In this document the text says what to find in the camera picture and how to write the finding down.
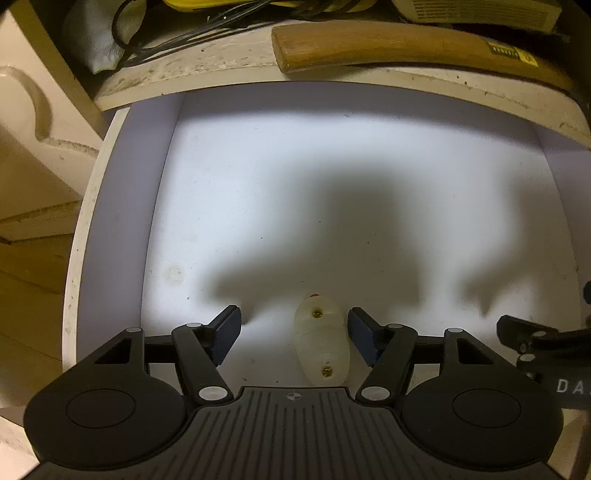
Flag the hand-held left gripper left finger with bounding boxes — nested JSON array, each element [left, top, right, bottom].
[[92, 305, 243, 407]]

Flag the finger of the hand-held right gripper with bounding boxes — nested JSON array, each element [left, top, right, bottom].
[[496, 315, 591, 366]]

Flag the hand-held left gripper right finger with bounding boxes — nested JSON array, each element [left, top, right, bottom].
[[347, 307, 498, 407]]

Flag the white drawer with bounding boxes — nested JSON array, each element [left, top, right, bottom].
[[62, 79, 591, 480]]

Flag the cream cabinet door with cutout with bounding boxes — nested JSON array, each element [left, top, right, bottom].
[[0, 0, 108, 243]]

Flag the white cloth bag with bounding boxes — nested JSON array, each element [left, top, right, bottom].
[[61, 0, 155, 75]]

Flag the cardboard box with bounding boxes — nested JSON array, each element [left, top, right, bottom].
[[392, 0, 563, 34]]

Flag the white plastic bracket with screws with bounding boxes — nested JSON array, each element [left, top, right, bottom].
[[294, 292, 351, 385]]

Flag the wooden hammer handle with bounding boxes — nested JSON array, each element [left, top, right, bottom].
[[271, 21, 576, 91]]

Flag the black cables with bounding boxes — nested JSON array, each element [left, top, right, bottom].
[[113, 0, 324, 66]]

